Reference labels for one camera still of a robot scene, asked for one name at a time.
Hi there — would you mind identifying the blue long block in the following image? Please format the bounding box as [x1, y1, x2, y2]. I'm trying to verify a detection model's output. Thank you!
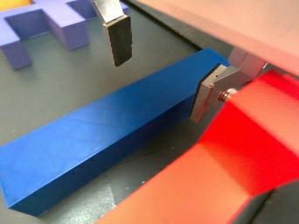
[0, 48, 229, 216]

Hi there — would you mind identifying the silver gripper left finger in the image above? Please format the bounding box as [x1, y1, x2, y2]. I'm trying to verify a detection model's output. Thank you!
[91, 0, 133, 67]

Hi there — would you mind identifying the yellow slotted board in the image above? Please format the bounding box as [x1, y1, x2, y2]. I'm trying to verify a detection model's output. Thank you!
[0, 0, 32, 11]

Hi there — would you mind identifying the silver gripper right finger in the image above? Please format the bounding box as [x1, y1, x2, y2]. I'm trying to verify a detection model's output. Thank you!
[190, 47, 267, 123]

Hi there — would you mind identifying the purple comb-shaped block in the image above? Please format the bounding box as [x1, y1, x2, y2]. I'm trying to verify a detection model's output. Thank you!
[0, 0, 129, 70]

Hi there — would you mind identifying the red cross-shaped block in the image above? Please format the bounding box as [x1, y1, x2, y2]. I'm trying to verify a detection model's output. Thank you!
[95, 70, 299, 224]

